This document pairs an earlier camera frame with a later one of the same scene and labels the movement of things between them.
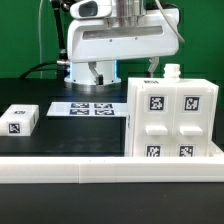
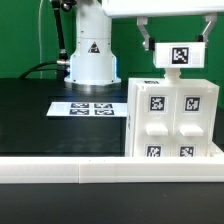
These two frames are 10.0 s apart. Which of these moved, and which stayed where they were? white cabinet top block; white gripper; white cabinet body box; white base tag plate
Moved: white cabinet top block; white gripper
Stayed: white base tag plate; white cabinet body box
